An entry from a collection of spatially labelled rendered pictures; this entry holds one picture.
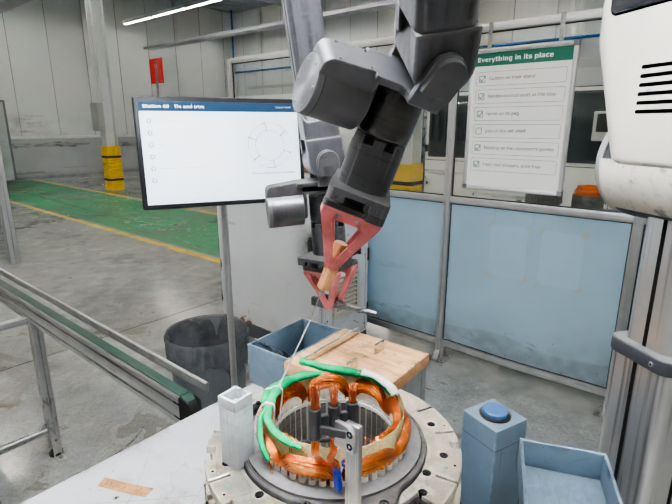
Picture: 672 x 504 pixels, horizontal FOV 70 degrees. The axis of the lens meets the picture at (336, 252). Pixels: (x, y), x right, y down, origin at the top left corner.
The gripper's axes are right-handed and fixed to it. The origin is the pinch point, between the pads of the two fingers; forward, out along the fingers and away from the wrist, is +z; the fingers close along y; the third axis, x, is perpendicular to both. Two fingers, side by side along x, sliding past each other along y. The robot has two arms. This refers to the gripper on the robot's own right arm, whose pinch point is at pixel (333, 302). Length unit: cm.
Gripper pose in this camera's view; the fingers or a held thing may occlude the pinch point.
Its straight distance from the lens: 84.9
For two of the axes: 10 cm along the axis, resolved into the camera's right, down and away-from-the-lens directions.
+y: -5.9, 2.5, -7.7
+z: 0.7, 9.6, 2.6
